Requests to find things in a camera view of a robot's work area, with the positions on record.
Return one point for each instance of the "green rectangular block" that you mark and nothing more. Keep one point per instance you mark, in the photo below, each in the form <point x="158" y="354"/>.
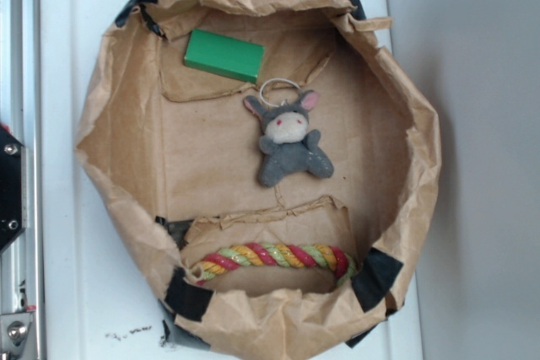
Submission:
<point x="224" y="56"/>

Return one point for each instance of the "grey plush donkey toy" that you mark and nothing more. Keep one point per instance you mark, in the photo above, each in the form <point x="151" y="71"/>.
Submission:
<point x="289" y="146"/>

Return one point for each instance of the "brown paper bag bin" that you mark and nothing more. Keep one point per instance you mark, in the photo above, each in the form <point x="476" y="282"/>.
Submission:
<point x="256" y="272"/>

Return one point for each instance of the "white plastic tray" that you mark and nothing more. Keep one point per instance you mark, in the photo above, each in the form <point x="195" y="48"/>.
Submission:
<point x="98" y="303"/>

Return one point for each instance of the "black mounting plate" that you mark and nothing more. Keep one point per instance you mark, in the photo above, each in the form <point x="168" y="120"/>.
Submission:
<point x="12" y="188"/>

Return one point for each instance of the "aluminium frame rail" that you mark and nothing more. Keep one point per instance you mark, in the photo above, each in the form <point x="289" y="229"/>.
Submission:
<point x="21" y="263"/>

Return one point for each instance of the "metal corner bracket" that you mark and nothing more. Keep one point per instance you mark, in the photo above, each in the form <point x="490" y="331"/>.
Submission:
<point x="15" y="332"/>

